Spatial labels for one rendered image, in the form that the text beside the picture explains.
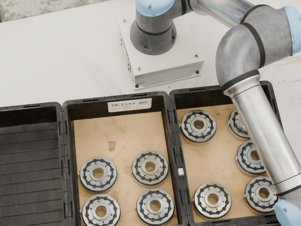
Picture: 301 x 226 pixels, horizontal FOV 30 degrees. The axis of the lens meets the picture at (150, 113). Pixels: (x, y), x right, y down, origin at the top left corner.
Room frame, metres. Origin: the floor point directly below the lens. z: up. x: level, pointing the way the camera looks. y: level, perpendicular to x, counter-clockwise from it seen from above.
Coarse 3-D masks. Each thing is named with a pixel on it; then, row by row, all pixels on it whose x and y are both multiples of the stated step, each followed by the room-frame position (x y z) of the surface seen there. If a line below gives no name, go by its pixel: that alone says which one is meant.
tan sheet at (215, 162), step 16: (176, 112) 0.73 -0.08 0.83; (208, 112) 0.74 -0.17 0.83; (224, 112) 0.74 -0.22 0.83; (224, 128) 0.69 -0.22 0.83; (208, 144) 0.63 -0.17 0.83; (224, 144) 0.63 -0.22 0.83; (240, 144) 0.64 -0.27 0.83; (192, 160) 0.58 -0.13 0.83; (208, 160) 0.58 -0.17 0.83; (224, 160) 0.59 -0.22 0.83; (256, 160) 0.59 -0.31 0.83; (192, 176) 0.53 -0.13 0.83; (208, 176) 0.53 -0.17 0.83; (224, 176) 0.54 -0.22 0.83; (240, 176) 0.54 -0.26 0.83; (192, 192) 0.48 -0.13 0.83; (240, 192) 0.49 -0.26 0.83; (192, 208) 0.44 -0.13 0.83; (240, 208) 0.45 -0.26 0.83
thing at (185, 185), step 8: (264, 80) 0.80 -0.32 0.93; (184, 88) 0.76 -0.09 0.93; (192, 88) 0.76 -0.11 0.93; (200, 88) 0.76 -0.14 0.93; (208, 88) 0.76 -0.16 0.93; (216, 88) 0.76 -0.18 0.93; (272, 88) 0.77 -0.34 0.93; (272, 96) 0.75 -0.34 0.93; (272, 104) 0.72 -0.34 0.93; (176, 120) 0.66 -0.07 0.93; (280, 120) 0.67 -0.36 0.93; (176, 128) 0.63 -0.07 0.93; (176, 136) 0.61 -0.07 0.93; (176, 144) 0.58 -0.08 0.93; (184, 160) 0.54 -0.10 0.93; (184, 168) 0.52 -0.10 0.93; (184, 176) 0.49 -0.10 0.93; (184, 184) 0.47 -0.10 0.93; (184, 192) 0.45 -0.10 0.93; (192, 216) 0.39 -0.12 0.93; (248, 216) 0.40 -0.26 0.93; (256, 216) 0.40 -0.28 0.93; (264, 216) 0.40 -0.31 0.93; (272, 216) 0.40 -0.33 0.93; (192, 224) 0.37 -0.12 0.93; (200, 224) 0.37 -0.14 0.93; (208, 224) 0.37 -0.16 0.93; (216, 224) 0.37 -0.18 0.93; (224, 224) 0.37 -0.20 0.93
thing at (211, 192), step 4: (208, 192) 0.47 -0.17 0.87; (212, 192) 0.48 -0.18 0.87; (216, 192) 0.48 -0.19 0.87; (204, 196) 0.46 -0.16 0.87; (220, 196) 0.47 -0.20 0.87; (204, 200) 0.45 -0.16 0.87; (220, 200) 0.45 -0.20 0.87; (208, 204) 0.44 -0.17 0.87; (212, 204) 0.44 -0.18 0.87; (216, 204) 0.44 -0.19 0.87
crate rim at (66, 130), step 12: (108, 96) 0.72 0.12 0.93; (120, 96) 0.72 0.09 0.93; (132, 96) 0.73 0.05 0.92; (144, 96) 0.72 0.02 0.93; (156, 96) 0.73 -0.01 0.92; (168, 96) 0.73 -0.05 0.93; (168, 108) 0.69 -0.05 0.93; (168, 120) 0.66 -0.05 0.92; (180, 180) 0.48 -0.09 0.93; (72, 192) 0.43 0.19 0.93; (180, 192) 0.45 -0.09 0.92; (72, 204) 0.40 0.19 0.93; (180, 204) 0.42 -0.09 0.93; (72, 216) 0.38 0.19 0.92
